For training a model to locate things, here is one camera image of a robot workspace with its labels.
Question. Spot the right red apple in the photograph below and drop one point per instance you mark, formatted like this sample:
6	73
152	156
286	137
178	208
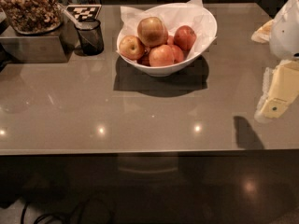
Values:
185	37

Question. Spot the black mesh cup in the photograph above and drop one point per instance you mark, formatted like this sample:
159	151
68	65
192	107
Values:
90	36

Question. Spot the left red-yellow apple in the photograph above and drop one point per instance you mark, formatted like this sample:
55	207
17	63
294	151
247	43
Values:
131	47

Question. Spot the red apple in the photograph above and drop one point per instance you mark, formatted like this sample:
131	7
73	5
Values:
161	56
185	37

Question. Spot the front red apple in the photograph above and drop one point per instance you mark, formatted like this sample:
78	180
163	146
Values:
161	56

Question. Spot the white ceramic bowl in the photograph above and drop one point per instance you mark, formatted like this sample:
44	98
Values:
160	71

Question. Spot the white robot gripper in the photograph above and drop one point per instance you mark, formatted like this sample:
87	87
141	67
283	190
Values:
286	32

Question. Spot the white spoon in cup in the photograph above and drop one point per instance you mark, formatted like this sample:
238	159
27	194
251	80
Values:
69	16

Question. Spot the large top red-yellow apple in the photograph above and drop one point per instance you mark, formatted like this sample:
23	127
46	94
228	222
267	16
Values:
152	32

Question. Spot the black white marker card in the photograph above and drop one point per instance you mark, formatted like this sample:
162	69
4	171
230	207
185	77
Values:
84	12

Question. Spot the grey metal box stand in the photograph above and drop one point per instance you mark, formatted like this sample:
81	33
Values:
52	47

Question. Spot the white paper bowl liner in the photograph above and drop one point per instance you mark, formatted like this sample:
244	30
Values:
174	15

